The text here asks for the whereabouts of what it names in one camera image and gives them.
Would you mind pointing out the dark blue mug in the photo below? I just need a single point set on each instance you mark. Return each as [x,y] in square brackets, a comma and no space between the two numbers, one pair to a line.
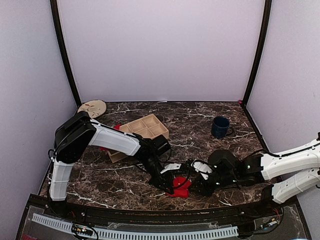
[221,127]

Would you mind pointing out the black right frame post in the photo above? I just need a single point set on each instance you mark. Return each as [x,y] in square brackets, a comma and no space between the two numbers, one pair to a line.
[258,53]

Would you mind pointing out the black front table rail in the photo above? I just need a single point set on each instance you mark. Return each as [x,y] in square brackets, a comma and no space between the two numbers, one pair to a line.
[223,215]

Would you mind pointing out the plain red sock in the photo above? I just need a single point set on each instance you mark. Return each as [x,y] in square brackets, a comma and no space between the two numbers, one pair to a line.
[117,127]

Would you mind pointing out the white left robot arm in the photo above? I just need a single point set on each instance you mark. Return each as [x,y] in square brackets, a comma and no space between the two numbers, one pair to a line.
[80,131]

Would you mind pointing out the white slotted cable duct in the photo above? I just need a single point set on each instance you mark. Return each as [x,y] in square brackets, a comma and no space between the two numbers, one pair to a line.
[121,231]

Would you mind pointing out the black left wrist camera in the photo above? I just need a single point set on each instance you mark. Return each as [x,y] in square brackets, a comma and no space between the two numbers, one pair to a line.
[160,145]

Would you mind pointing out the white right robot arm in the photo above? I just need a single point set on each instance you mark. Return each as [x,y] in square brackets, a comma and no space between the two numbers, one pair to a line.
[261,166]

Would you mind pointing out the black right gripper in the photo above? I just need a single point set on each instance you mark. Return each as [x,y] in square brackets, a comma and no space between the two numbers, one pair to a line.
[204,190]

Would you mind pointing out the black left frame post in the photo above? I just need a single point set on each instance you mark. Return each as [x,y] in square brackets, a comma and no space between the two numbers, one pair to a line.
[63,51]

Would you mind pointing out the black frame post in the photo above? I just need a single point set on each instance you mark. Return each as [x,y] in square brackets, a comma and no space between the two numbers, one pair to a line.
[63,51]
[258,53]

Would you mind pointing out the red snowflake santa sock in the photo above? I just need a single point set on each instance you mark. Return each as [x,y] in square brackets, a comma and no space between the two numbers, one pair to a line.
[181,189]

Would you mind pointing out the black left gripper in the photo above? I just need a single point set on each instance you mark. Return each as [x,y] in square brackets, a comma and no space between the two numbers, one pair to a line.
[166,177]

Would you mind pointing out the bird painted ceramic plate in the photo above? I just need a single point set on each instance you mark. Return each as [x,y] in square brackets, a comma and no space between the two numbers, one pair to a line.
[95,108]

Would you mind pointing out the wooden compartment tray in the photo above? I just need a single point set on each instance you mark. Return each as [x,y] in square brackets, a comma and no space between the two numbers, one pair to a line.
[148,127]

